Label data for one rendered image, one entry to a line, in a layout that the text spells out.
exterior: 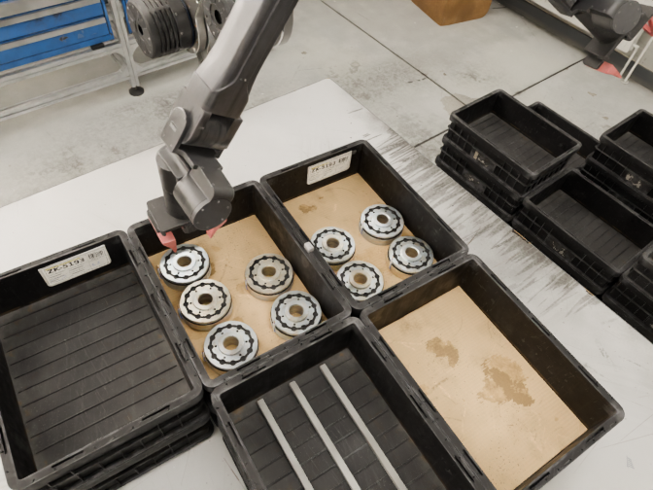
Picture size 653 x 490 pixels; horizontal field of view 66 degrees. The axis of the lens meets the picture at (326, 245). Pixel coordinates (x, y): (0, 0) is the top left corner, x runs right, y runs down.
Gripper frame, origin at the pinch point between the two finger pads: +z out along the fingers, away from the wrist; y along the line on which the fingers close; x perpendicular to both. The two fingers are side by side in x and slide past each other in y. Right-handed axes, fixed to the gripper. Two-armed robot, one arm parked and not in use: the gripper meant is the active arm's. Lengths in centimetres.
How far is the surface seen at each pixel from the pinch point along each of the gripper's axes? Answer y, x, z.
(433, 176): 80, 15, 36
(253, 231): 18.0, 12.5, 23.8
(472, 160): 118, 27, 58
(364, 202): 46, 8, 23
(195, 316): -2.6, -3.1, 20.5
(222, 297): 3.6, -1.9, 20.1
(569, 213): 143, -6, 67
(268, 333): 8.7, -12.3, 22.7
